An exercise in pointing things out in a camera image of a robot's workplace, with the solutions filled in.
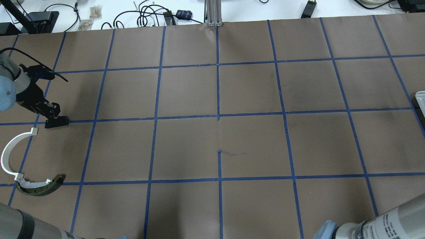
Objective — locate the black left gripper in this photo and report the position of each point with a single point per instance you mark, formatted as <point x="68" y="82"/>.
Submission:
<point x="29" y="96"/>

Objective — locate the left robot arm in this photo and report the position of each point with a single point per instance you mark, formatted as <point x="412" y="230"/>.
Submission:
<point x="19" y="85"/>

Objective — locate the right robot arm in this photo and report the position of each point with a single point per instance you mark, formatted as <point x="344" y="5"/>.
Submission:
<point x="407" y="221"/>

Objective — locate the small black flat plate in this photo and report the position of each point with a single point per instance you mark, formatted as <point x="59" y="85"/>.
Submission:
<point x="56" y="122"/>

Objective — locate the white curved plastic part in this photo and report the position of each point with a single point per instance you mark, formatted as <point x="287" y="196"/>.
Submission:
<point x="9" y="153"/>

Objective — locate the dark brake shoe part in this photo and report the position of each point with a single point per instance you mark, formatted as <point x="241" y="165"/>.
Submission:
<point x="41" y="188"/>

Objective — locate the black power adapter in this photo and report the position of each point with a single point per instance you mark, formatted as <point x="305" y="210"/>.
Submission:
<point x="309" y="9"/>

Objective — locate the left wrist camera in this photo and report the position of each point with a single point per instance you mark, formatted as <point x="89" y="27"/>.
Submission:
<point x="37" y="72"/>

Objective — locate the aluminium frame post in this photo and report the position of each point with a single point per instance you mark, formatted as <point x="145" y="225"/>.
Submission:
<point x="213" y="13"/>

